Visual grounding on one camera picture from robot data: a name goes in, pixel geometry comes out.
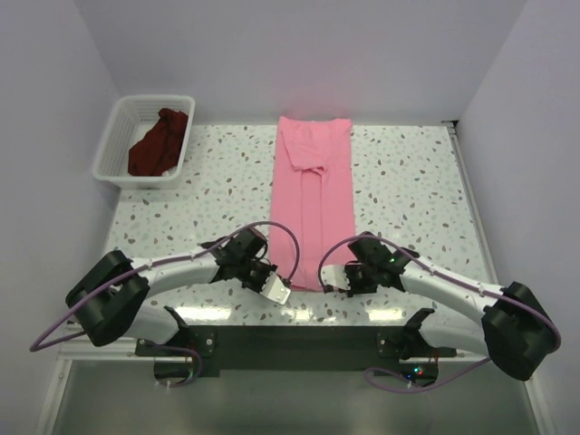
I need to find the pink t-shirt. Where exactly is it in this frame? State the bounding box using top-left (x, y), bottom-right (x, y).
top-left (268, 117), bottom-right (355, 291)

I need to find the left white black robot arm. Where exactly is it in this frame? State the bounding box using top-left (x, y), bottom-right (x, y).
top-left (65, 228), bottom-right (291, 355)

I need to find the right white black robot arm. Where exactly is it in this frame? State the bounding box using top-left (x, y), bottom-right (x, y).
top-left (345, 232), bottom-right (562, 381)

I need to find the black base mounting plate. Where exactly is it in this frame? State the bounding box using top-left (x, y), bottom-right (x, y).
top-left (136, 325), bottom-right (457, 382)

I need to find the dark red t-shirt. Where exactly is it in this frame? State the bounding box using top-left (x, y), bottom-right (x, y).
top-left (128, 108), bottom-right (189, 177)

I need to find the white plastic laundry basket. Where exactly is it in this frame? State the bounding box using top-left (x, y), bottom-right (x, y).
top-left (92, 94), bottom-right (196, 189)

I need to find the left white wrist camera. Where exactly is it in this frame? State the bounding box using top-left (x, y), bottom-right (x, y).
top-left (259, 273), bottom-right (292, 305)

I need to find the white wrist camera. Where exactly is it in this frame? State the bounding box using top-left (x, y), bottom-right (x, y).
top-left (259, 273), bottom-right (292, 305)
top-left (321, 265), bottom-right (350, 293)

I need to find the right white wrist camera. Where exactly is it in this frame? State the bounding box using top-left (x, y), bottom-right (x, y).
top-left (321, 265), bottom-right (350, 293)

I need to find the aluminium right side rail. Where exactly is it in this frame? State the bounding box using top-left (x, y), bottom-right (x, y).
top-left (441, 121), bottom-right (498, 284)

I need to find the aluminium rail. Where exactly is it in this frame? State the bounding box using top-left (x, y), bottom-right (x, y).
top-left (441, 121), bottom-right (498, 284)
top-left (57, 320), bottom-right (537, 362)

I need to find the aluminium front rail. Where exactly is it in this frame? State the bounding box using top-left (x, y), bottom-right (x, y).
top-left (57, 320), bottom-right (537, 362)

